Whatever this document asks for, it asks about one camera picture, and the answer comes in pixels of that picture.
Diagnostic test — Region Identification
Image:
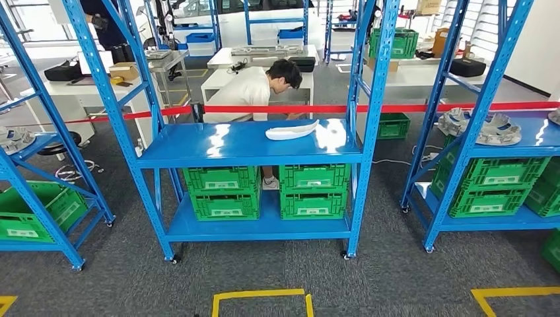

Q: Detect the black stool with chrome base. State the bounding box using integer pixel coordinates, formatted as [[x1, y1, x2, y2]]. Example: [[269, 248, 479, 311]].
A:
[[37, 131, 104, 183]]

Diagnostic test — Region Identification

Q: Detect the white table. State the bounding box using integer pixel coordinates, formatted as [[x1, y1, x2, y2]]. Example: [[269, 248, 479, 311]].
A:
[[201, 67, 315, 120]]

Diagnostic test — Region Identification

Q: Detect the black hard case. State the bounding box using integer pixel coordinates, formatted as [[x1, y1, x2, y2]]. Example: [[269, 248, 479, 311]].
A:
[[289, 57, 317, 73]]

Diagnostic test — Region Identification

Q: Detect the flat brown cardboard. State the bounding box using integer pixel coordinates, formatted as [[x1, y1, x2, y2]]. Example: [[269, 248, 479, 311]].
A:
[[367, 57, 400, 72]]

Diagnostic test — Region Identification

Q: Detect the blue metal shelf rack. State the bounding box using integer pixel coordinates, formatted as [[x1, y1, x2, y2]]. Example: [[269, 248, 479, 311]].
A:
[[142, 0, 222, 53], [61, 0, 401, 265], [0, 0, 117, 272], [400, 0, 560, 255], [243, 0, 309, 47], [324, 0, 364, 64]]

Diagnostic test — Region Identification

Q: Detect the brown cardboard box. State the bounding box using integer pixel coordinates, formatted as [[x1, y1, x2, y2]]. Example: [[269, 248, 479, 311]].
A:
[[415, 0, 442, 16], [108, 61, 140, 81], [432, 28, 452, 57]]

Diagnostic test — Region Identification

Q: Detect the black bag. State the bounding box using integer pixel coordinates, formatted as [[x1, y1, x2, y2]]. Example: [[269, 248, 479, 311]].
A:
[[44, 60, 84, 83], [449, 57, 487, 79]]

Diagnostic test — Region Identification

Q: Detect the white box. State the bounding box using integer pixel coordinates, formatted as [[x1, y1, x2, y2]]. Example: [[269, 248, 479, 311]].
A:
[[77, 51, 115, 76]]

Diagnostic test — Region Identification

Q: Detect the green plastic crate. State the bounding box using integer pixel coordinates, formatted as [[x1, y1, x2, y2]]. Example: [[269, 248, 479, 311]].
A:
[[368, 28, 419, 60], [191, 192, 262, 221], [448, 187, 532, 219], [376, 112, 411, 141], [0, 180, 89, 244], [524, 157, 560, 219], [279, 164, 352, 194], [279, 191, 349, 221], [542, 229, 560, 273], [431, 135, 551, 194], [182, 166, 260, 196]]

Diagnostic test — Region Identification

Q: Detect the white curved plastic part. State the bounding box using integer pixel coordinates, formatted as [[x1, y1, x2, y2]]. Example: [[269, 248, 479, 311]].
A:
[[265, 119, 320, 142]]

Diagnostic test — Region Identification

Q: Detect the black humanoid robot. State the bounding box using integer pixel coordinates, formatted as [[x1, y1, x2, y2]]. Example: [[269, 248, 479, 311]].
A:
[[149, 0, 182, 51]]

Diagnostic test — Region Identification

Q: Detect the long grey metal part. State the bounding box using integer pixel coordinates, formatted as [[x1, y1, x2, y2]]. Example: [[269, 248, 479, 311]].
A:
[[144, 49, 174, 61], [230, 45, 305, 57]]

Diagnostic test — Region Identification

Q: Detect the red barrier tape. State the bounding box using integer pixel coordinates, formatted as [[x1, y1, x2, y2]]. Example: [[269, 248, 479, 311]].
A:
[[65, 101, 560, 125]]

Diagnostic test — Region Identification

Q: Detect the white car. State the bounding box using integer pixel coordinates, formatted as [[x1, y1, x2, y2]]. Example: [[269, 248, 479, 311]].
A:
[[172, 0, 325, 49]]

